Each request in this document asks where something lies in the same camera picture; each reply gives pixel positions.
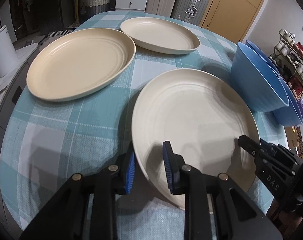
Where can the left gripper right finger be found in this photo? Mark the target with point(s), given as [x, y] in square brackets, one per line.
[215, 207]

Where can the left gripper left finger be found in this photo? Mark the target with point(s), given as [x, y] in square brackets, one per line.
[63, 216]

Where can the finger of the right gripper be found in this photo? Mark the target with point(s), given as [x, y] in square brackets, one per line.
[276, 158]

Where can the large cream plate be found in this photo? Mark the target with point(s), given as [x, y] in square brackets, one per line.
[202, 117]

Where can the large blue bowl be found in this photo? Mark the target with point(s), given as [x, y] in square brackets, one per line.
[256, 82]

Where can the cream plate with ridges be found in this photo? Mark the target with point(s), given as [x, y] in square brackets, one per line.
[79, 64]

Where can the small cream plate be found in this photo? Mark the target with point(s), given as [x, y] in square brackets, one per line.
[160, 35]

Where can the cardboard box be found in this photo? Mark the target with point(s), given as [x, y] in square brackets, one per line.
[294, 139]

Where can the shoe rack with shoes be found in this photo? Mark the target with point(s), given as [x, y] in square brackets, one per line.
[288, 60]

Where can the grey side cabinet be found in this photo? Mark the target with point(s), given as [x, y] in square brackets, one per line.
[14, 86]

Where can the wooden door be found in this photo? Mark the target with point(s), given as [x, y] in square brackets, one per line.
[230, 19]

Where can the silver grey suitcase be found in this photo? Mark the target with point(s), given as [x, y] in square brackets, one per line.
[190, 11]

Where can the white kettle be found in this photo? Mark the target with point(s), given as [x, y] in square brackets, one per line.
[9, 59]

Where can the woven laundry basket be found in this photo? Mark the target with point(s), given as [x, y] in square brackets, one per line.
[93, 7]

